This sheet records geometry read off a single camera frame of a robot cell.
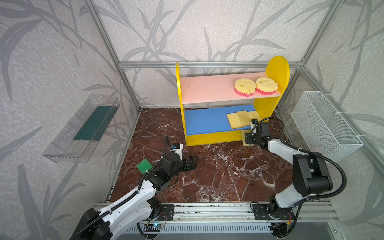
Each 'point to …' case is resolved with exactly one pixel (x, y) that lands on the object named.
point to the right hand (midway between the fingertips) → (251, 131)
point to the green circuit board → (152, 227)
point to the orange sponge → (234, 120)
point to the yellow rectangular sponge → (254, 115)
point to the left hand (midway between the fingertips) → (194, 154)
